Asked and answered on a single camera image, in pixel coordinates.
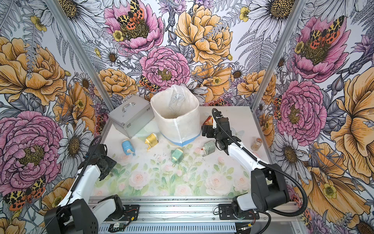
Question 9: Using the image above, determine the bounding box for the grey-green pencil sharpener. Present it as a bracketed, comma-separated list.
[201, 140, 216, 157]

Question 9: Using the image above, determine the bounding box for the blue pencil sharpener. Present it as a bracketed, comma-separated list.
[121, 139, 135, 156]

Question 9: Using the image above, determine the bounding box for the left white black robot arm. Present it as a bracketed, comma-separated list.
[42, 136, 125, 234]

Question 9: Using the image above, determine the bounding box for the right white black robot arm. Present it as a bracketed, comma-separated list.
[202, 108, 308, 218]

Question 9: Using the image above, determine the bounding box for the teal square pencil sharpener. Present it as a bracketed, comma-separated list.
[171, 148, 184, 164]

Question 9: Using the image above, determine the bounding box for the yellow pencil sharpener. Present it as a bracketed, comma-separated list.
[145, 133, 158, 150]

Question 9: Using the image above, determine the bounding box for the red white bandage box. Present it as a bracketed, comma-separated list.
[203, 116, 214, 126]

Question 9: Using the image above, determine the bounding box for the small glass jar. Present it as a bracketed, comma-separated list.
[251, 137, 263, 151]

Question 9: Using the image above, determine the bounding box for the white lined trash bin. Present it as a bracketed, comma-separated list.
[151, 85, 202, 147]

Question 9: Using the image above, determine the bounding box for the silver aluminium case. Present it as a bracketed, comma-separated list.
[109, 96, 154, 138]

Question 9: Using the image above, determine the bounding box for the pale green round lid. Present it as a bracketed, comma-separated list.
[134, 119, 159, 137]

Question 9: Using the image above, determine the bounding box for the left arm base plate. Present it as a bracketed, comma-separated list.
[105, 204, 140, 222]

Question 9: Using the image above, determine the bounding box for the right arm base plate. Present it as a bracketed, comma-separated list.
[218, 204, 260, 221]

